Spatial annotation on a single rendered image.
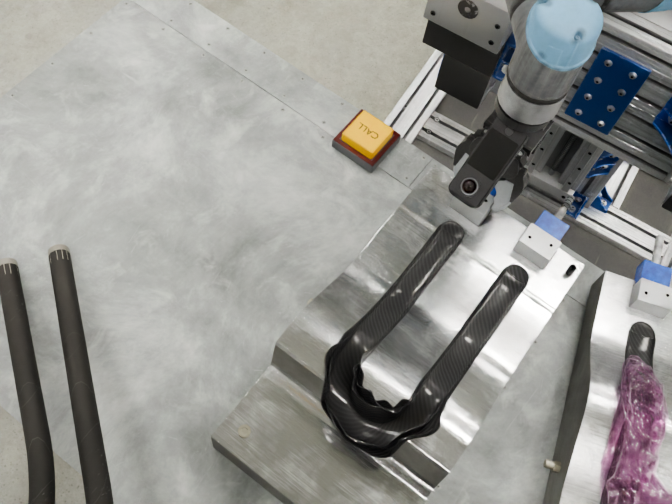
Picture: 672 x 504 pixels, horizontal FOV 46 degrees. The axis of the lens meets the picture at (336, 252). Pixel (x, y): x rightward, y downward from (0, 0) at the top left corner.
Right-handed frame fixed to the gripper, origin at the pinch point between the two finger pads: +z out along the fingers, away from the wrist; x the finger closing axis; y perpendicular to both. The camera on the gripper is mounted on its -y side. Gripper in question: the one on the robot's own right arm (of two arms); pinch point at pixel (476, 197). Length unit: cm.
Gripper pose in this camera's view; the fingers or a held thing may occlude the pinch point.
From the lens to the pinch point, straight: 113.5
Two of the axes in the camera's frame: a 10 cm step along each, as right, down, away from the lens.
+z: -0.9, 4.4, 8.9
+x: -8.0, -5.7, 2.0
